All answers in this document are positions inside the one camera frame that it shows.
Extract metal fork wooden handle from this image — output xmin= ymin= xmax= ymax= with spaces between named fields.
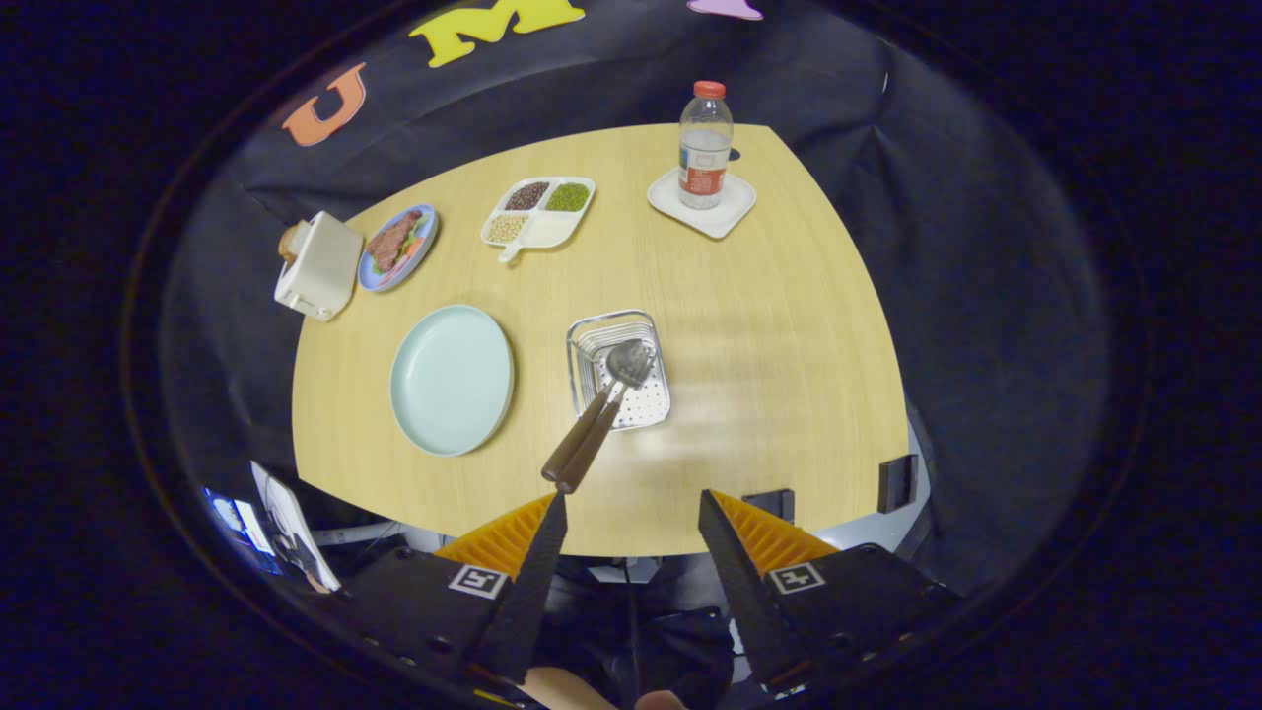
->
xmin=555 ymin=345 xmax=660 ymax=495

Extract clear bottle red cap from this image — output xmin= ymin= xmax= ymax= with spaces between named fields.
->
xmin=677 ymin=81 xmax=735 ymax=210

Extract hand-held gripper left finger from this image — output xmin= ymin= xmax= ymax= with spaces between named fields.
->
xmin=340 ymin=491 xmax=570 ymax=686

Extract white square coaster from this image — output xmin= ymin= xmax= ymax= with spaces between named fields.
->
xmin=647 ymin=168 xmax=758 ymax=240

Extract black backdrop cloth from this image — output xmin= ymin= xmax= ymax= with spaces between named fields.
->
xmin=158 ymin=0 xmax=1115 ymax=593

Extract light green round plate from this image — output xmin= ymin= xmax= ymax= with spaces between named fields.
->
xmin=389 ymin=304 xmax=516 ymax=458

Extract perforated metal tray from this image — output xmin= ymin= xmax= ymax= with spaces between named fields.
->
xmin=566 ymin=310 xmax=672 ymax=432

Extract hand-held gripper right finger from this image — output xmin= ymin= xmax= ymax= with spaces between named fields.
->
xmin=698 ymin=488 xmax=962 ymax=691

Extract blue round plate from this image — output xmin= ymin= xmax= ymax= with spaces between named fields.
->
xmin=357 ymin=204 xmax=440 ymax=293

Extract white toaster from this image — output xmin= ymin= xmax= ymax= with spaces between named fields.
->
xmin=274 ymin=211 xmax=364 ymax=322

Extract black table bracket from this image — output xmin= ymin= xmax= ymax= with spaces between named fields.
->
xmin=877 ymin=454 xmax=920 ymax=515
xmin=741 ymin=488 xmax=796 ymax=524

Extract metal spoon wooden handle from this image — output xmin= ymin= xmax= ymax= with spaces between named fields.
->
xmin=540 ymin=338 xmax=652 ymax=484

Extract brown steak piece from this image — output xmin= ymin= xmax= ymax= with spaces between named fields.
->
xmin=367 ymin=209 xmax=423 ymax=274

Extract white divided dish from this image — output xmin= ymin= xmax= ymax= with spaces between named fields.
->
xmin=480 ymin=177 xmax=596 ymax=264

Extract white paper sheets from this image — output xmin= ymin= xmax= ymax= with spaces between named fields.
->
xmin=249 ymin=461 xmax=342 ymax=593

